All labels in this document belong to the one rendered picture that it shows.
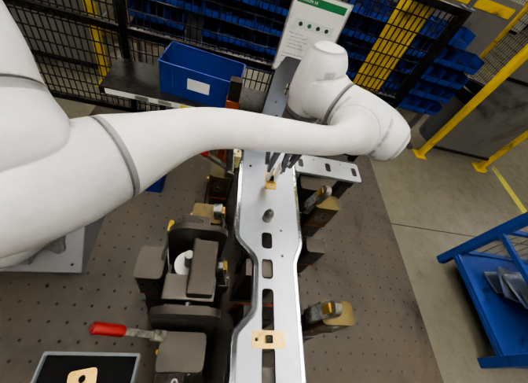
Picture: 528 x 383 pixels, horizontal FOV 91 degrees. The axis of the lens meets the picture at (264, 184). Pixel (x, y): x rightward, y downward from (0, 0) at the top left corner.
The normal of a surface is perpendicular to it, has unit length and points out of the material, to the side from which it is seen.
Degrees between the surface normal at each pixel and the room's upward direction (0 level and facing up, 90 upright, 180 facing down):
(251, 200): 0
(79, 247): 44
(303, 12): 90
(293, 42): 90
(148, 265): 0
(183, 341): 0
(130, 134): 28
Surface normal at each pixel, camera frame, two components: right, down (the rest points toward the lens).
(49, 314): 0.26, -0.59
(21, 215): 0.76, 0.31
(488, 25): -0.01, 0.79
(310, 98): -0.60, 0.55
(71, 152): 0.64, -0.34
